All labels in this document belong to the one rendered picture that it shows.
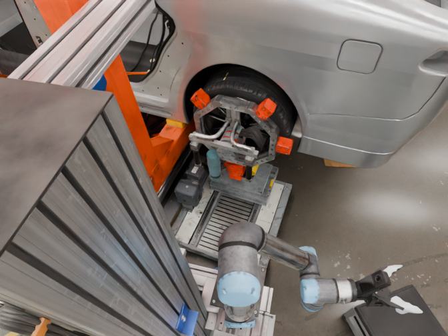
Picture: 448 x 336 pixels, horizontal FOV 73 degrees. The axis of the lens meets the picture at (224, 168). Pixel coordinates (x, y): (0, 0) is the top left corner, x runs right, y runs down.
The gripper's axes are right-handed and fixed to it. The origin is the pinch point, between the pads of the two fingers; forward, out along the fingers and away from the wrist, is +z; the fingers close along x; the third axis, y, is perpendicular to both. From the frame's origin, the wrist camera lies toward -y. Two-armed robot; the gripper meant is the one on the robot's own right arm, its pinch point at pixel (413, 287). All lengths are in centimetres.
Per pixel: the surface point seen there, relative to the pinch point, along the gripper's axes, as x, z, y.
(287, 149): -94, -25, 24
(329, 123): -94, -4, 5
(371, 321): -18, 18, 88
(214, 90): -117, -67, -4
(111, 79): -81, -110, -33
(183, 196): -100, -96, 73
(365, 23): -87, -2, -50
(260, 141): -88, -42, 12
